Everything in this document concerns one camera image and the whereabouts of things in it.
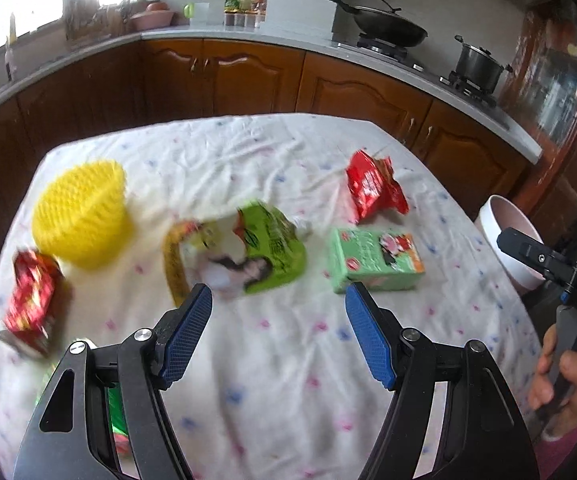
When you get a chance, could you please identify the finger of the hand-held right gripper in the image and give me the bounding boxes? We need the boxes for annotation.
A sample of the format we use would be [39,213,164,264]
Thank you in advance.
[498,227,577,288]

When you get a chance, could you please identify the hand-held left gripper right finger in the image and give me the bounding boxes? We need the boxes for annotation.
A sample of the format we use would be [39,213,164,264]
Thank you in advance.
[345,281,541,480]

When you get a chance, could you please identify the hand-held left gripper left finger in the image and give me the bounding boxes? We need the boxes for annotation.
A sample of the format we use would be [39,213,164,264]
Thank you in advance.
[12,282,214,480]

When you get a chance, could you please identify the pink and white bin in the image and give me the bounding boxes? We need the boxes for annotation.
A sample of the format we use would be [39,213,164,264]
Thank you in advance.
[474,194,549,295]

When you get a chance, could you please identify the green snack pouch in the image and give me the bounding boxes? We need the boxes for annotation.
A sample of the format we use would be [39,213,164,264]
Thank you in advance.
[162,199,313,306]

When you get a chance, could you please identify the person's right forearm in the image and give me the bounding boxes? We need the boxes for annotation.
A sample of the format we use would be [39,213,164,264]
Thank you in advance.
[535,422,577,480]

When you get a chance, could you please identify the green drink carton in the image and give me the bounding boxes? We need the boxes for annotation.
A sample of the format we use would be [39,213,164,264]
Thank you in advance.
[329,226,426,294]

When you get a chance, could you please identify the floral white tablecloth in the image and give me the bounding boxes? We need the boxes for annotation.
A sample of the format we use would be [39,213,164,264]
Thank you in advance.
[0,112,544,480]

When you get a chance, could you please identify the crushed green can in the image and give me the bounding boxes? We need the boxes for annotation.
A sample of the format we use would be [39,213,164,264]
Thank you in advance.
[36,360,134,461]

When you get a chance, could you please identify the red snack packet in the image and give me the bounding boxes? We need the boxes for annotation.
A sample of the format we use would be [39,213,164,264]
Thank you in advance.
[345,149,410,225]

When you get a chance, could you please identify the crushed red can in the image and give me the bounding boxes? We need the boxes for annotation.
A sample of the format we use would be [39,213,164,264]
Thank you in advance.
[0,247,65,358]

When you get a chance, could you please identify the yellow foam fruit net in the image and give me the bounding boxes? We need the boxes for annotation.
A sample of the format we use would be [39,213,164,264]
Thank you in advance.
[32,159,134,272]

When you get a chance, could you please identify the glass door cabinet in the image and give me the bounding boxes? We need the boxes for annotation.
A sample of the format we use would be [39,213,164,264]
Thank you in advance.
[497,4,577,161]

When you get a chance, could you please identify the dark steel pot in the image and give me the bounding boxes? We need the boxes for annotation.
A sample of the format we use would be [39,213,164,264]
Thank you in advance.
[451,35,514,95]

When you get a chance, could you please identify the gas stove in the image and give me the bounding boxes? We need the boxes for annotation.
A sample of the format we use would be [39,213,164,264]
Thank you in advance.
[338,32,499,107]

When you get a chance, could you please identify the wooden lower cabinets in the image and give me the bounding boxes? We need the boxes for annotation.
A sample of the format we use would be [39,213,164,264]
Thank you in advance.
[0,37,534,221]

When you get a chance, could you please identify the black wok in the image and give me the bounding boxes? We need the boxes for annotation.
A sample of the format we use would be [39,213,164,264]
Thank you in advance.
[311,0,429,48]

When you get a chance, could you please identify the grey kitchen countertop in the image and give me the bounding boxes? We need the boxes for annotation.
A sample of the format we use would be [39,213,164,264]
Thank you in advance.
[0,27,543,163]

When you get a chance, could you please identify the pink basin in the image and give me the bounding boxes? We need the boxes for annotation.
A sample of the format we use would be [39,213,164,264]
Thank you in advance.
[129,8,174,32]

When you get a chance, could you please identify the row of spice jars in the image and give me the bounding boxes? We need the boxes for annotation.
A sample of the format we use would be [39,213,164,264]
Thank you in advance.
[224,10,264,29]

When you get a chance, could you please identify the kitchen faucet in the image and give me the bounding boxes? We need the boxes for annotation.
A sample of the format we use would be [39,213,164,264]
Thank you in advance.
[0,30,18,83]

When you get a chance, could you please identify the wooden cutting board rack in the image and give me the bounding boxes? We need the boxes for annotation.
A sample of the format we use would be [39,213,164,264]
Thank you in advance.
[63,0,110,44]

